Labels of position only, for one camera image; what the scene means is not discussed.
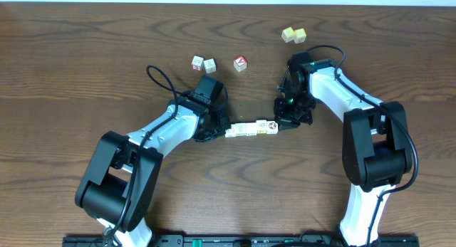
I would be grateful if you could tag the white block green side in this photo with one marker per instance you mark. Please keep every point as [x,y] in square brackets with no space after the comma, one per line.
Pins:
[251,129]

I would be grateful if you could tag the red letter wooden block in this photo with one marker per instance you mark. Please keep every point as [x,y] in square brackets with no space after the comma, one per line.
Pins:
[240,63]

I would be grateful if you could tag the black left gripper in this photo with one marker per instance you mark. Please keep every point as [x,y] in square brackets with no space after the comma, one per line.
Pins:
[217,125]

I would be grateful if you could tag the white block cat drawing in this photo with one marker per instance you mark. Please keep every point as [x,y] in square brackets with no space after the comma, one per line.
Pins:
[230,132]

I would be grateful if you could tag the white block brown circle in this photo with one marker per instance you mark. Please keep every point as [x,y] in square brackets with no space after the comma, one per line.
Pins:
[272,128]

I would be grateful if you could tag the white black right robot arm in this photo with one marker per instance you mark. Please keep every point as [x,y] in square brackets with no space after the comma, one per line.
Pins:
[376,150]

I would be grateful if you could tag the white block blue side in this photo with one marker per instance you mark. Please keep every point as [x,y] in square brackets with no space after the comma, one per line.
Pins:
[240,129]

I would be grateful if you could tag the white wooden block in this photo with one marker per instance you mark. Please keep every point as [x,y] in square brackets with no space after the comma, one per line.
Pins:
[210,65]

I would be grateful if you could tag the white block yellow side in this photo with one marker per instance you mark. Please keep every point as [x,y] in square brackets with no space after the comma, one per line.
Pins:
[261,127]

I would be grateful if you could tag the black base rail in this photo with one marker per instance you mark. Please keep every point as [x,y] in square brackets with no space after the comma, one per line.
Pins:
[308,239]

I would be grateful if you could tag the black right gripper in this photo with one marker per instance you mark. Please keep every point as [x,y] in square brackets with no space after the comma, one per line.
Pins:
[286,122]

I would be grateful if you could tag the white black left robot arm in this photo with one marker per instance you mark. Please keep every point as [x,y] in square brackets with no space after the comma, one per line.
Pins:
[117,186]

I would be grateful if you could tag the white block red side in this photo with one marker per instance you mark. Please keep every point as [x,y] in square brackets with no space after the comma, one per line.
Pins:
[197,63]

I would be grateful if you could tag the pale yellow wooden block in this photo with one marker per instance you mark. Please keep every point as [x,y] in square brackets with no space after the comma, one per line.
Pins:
[288,34]

